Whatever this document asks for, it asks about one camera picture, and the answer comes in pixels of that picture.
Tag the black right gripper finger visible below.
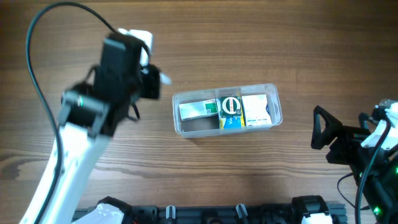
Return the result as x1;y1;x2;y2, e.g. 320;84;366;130
358;113;373;129
311;105;343;150

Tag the white lotion bottle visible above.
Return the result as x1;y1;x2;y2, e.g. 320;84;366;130
159;73;172;85

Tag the white green medicine box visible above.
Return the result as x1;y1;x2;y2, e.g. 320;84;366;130
178;99;218;121

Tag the blue yellow cough drops bag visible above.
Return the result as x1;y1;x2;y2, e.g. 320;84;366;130
220;116;245;129

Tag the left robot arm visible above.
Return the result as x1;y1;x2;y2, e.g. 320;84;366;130
21;29;170;223

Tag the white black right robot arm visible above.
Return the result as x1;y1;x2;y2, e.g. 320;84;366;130
311;99;397;223

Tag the clear plastic container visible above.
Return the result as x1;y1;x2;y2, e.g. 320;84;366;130
172;83;283;138

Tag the black right camera cable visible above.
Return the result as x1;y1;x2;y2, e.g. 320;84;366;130
336;118;392;224

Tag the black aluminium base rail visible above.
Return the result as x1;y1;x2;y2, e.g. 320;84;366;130
73;202;348;224

